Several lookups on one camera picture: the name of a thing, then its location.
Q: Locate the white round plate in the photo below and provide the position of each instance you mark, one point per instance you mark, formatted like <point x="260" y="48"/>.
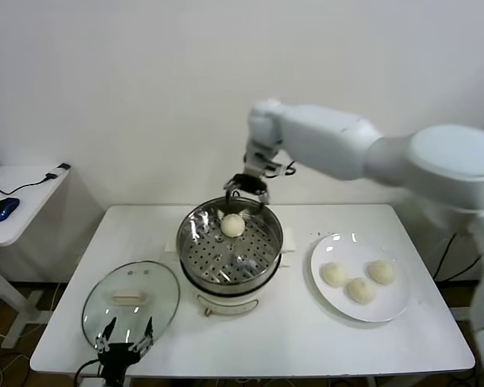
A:
<point x="363" y="312"/>

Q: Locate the white steamed baozi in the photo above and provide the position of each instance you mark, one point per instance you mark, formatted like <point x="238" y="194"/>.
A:
<point x="232" y="225"/>
<point x="360" y="291"/>
<point x="382" y="272"/>
<point x="334" y="275"/>

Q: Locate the white electric cooker pot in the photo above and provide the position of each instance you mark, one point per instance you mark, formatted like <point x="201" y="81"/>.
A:
<point x="226" y="300"/>

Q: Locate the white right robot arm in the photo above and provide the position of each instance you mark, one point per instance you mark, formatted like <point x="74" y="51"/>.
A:
<point x="347" y="145"/>

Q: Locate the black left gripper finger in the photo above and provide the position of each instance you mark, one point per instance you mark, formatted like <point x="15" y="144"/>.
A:
<point x="111" y="328"/>
<point x="148" y="329"/>

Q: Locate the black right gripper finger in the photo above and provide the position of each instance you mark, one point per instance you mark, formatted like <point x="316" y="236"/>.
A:
<point x="265" y="198"/>
<point x="228" y="195"/>

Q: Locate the stainless steel steamer basket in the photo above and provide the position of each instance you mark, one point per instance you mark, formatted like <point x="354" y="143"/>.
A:
<point x="226" y="254"/>

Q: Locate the round glass pot lid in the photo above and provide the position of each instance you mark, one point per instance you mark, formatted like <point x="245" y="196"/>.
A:
<point x="125" y="282"/>

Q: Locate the blue computer mouse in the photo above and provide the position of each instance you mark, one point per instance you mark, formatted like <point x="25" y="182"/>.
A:
<point x="2" y="210"/>

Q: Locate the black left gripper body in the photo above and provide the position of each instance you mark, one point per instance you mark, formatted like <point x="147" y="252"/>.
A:
<point x="115" y="356"/>

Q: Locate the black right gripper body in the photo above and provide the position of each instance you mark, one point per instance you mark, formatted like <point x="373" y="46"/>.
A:
<point x="248" y="182"/>

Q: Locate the white side table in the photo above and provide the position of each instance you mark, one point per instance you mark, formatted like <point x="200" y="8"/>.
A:
<point x="24" y="209"/>

